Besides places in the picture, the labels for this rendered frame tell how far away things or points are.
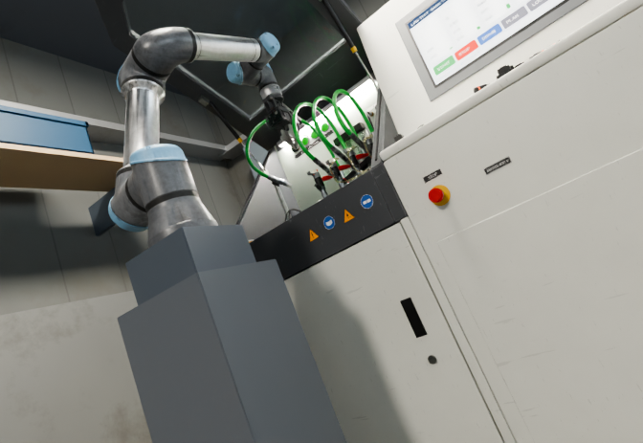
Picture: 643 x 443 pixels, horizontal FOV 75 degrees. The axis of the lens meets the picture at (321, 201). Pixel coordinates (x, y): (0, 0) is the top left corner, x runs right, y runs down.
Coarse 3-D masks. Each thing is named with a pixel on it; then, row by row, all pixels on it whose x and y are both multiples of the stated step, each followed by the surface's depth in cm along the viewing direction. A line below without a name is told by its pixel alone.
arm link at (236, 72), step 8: (232, 64) 148; (240, 64) 147; (248, 64) 145; (232, 72) 148; (240, 72) 147; (248, 72) 147; (256, 72) 148; (232, 80) 149; (240, 80) 149; (248, 80) 151; (256, 80) 153
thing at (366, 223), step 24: (336, 192) 121; (360, 192) 117; (312, 216) 126; (336, 216) 121; (360, 216) 117; (384, 216) 113; (264, 240) 136; (288, 240) 131; (336, 240) 121; (360, 240) 118; (288, 264) 131; (312, 264) 126
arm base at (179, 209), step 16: (176, 192) 89; (192, 192) 91; (160, 208) 87; (176, 208) 87; (192, 208) 88; (160, 224) 85; (176, 224) 85; (192, 224) 86; (208, 224) 88; (160, 240) 84
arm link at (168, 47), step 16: (160, 32) 112; (176, 32) 114; (192, 32) 117; (144, 48) 111; (160, 48) 112; (176, 48) 113; (192, 48) 117; (208, 48) 122; (224, 48) 126; (240, 48) 132; (256, 48) 137; (272, 48) 140; (144, 64) 113; (160, 64) 113; (176, 64) 117; (256, 64) 145
